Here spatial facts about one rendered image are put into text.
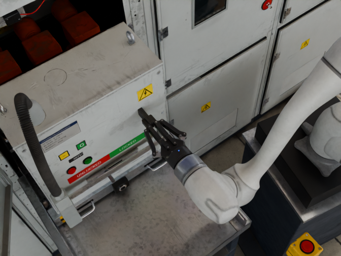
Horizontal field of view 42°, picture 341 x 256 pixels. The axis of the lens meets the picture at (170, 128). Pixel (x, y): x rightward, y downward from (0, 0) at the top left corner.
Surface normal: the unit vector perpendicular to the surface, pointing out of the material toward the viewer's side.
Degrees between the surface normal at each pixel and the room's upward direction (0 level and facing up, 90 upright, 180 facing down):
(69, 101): 0
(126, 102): 90
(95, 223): 0
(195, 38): 90
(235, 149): 0
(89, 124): 90
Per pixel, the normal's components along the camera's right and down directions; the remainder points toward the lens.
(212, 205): -0.44, 0.01
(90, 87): -0.04, -0.54
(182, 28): 0.58, 0.67
